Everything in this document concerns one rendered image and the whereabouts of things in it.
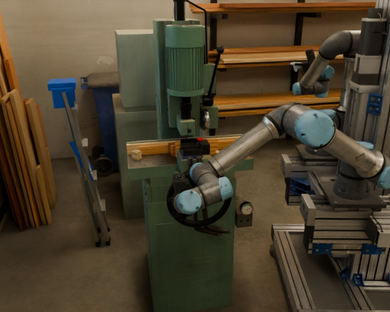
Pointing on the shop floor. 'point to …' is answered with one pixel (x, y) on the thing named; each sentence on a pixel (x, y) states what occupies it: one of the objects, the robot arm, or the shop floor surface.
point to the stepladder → (80, 153)
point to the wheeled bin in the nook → (104, 119)
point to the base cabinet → (189, 259)
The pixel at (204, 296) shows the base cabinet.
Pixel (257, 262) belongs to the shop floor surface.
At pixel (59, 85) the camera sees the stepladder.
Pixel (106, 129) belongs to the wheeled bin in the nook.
